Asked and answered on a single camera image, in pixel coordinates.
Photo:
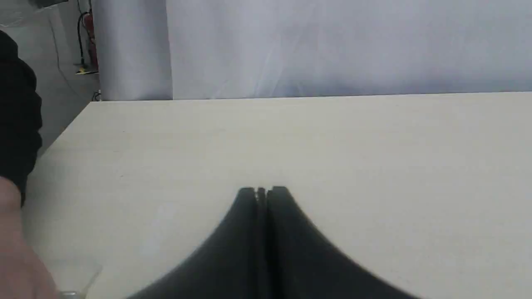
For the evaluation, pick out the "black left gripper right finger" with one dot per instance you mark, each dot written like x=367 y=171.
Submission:
x=304 y=264

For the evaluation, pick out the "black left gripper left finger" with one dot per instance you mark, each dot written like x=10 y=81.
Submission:
x=224 y=266

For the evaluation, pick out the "person's open bare hand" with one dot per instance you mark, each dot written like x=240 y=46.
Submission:
x=22 y=273

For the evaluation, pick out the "white backdrop curtain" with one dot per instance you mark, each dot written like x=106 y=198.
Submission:
x=213 y=49

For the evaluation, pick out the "red fire extinguisher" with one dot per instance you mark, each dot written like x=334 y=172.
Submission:
x=87 y=44

